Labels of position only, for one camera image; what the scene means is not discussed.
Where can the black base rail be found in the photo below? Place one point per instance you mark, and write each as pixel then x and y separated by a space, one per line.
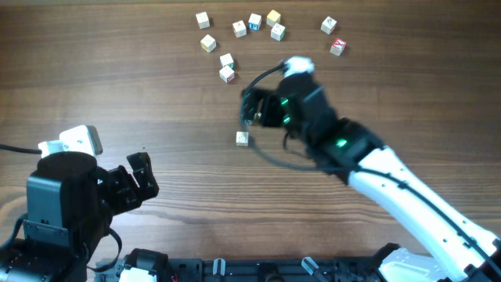
pixel 144 265

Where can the plain wooden block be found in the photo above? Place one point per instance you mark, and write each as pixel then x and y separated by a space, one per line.
pixel 242 138

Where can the wooden block far right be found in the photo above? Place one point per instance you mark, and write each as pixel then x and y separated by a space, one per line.
pixel 328 25

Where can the red top wooden block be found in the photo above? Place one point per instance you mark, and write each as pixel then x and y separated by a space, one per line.
pixel 338 46

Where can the wooden block red side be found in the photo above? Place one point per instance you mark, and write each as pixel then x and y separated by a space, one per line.
pixel 227 74

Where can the wooden block blue side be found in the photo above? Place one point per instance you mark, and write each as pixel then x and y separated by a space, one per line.
pixel 254 22

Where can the wooden block yellow side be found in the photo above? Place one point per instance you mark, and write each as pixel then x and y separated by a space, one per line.
pixel 208 43

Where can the wooden block green side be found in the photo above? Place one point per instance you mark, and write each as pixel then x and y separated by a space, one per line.
pixel 278 32

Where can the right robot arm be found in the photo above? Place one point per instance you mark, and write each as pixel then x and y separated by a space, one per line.
pixel 458 249

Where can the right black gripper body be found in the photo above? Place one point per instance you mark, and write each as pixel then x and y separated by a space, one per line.
pixel 272 115

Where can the wooden block top left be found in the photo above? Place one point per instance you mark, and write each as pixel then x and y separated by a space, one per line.
pixel 203 20

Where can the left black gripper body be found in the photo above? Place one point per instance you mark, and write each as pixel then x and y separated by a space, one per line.
pixel 118 192

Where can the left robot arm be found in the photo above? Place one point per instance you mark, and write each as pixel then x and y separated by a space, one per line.
pixel 71 203

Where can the yellow top wooden block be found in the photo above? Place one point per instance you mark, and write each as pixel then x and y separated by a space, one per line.
pixel 273 18

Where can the wooden block teal side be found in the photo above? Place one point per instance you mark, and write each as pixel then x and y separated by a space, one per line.
pixel 227 60

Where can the wooden block red letter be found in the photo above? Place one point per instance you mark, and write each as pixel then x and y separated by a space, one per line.
pixel 239 28

